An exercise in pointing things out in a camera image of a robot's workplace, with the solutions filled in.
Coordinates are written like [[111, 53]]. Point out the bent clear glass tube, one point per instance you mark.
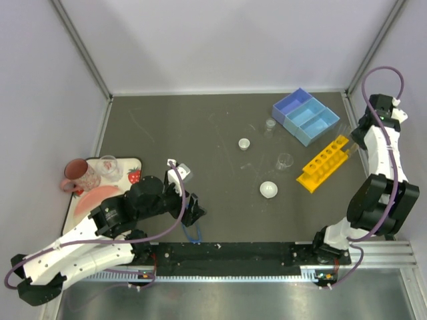
[[255, 169]]

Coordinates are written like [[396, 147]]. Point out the yellow test tube rack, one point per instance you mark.
[[324, 164]]

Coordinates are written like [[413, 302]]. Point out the white round dish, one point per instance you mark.
[[268, 189]]

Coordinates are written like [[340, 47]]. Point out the clear drinking glass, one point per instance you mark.
[[109, 168]]

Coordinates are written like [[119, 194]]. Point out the blue safety glasses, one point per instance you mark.
[[191, 233]]

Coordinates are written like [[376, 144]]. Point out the three-compartment blue organizer box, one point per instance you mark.
[[303, 116]]

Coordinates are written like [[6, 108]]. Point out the white strawberry tray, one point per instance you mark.
[[132, 168]]

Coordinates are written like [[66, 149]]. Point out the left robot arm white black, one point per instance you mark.
[[107, 237]]

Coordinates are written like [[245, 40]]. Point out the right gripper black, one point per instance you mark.
[[356, 134]]

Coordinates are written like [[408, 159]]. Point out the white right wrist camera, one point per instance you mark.
[[397, 113]]

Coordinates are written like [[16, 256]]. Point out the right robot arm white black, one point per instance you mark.
[[383, 202]]

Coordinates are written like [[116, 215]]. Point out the pink patterned mug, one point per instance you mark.
[[79, 175]]

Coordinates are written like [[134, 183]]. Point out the small clear glass beaker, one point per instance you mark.
[[284, 162]]

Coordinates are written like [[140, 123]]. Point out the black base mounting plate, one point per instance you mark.
[[232, 259]]

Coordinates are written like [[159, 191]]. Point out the pink ceramic plate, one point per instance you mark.
[[92, 199]]

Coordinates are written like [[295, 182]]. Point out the small white plastic cup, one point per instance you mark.
[[244, 144]]

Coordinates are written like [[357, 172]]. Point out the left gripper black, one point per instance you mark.
[[193, 212]]

